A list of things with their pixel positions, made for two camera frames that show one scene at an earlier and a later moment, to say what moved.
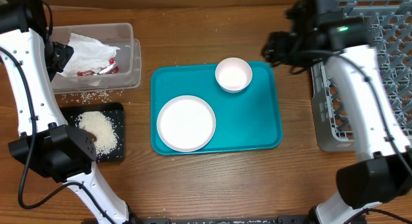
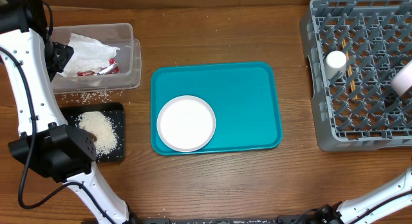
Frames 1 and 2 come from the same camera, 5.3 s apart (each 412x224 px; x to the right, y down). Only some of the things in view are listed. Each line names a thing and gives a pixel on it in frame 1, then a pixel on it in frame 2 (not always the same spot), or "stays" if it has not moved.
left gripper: (64, 52) stays
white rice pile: (97, 124) stays
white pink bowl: (233, 74) → (402, 82)
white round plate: (186, 123) stays
